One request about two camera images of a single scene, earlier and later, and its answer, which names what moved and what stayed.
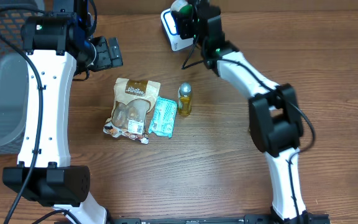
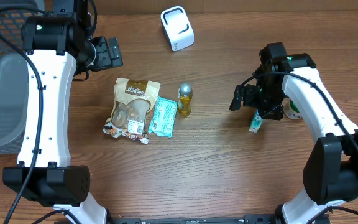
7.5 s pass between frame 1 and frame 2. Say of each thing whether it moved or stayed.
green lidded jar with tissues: moved
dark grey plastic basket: stayed
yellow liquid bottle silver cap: stayed
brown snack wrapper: stayed
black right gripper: moved
